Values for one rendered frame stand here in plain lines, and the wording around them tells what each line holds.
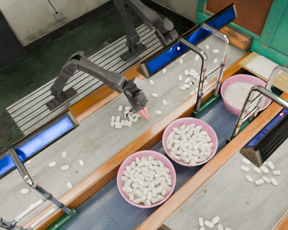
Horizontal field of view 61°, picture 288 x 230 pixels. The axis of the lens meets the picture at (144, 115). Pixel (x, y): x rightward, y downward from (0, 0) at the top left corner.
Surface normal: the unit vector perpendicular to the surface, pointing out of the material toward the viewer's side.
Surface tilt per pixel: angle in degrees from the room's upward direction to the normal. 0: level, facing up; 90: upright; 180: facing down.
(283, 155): 0
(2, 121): 0
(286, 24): 90
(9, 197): 0
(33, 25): 90
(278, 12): 90
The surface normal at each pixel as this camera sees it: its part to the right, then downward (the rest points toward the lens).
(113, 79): 0.39, -0.41
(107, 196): -0.08, -0.58
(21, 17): 0.67, 0.57
